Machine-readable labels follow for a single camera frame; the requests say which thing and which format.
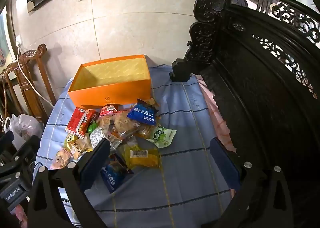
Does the orange cardboard box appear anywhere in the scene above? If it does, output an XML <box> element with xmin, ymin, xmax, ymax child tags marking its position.
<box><xmin>67</xmin><ymin>54</ymin><xmax>152</xmax><ymax>109</ymax></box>

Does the brown wooden chair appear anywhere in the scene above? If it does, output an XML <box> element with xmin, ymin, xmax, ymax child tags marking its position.
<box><xmin>0</xmin><ymin>44</ymin><xmax>57</xmax><ymax>123</ymax></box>

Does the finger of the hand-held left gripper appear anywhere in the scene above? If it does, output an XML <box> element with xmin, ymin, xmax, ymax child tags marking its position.
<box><xmin>0</xmin><ymin>130</ymin><xmax>15</xmax><ymax>154</ymax></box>
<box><xmin>10</xmin><ymin>135</ymin><xmax>41</xmax><ymax>168</ymax></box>

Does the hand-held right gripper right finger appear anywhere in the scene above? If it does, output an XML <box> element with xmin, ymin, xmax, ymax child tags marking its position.
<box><xmin>202</xmin><ymin>137</ymin><xmax>294</xmax><ymax>228</ymax></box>

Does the pile of snack packets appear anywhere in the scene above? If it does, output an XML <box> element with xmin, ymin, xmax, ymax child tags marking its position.
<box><xmin>50</xmin><ymin>98</ymin><xmax>177</xmax><ymax>193</ymax></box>

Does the blue checked blanket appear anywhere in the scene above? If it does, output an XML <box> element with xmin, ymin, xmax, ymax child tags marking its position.
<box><xmin>35</xmin><ymin>64</ymin><xmax>238</xmax><ymax>228</ymax></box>

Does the dark carved wooden bed frame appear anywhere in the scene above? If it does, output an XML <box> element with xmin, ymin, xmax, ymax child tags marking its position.
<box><xmin>169</xmin><ymin>0</ymin><xmax>320</xmax><ymax>228</ymax></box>

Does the pink cloth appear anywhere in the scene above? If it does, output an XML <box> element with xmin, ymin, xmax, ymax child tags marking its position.
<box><xmin>197</xmin><ymin>75</ymin><xmax>238</xmax><ymax>153</ymax></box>

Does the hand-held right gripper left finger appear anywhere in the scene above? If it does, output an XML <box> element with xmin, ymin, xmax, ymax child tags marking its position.
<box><xmin>27</xmin><ymin>138</ymin><xmax>112</xmax><ymax>228</ymax></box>

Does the white power cable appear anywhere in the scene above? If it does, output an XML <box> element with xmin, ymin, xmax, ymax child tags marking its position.
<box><xmin>15</xmin><ymin>41</ymin><xmax>54</xmax><ymax>107</ymax></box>

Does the white plastic bag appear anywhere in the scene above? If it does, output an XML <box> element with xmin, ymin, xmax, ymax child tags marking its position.
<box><xmin>3</xmin><ymin>113</ymin><xmax>43</xmax><ymax>149</ymax></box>

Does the colourful wall painting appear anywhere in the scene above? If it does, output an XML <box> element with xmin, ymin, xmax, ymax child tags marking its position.
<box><xmin>0</xmin><ymin>5</ymin><xmax>17</xmax><ymax>68</ymax></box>

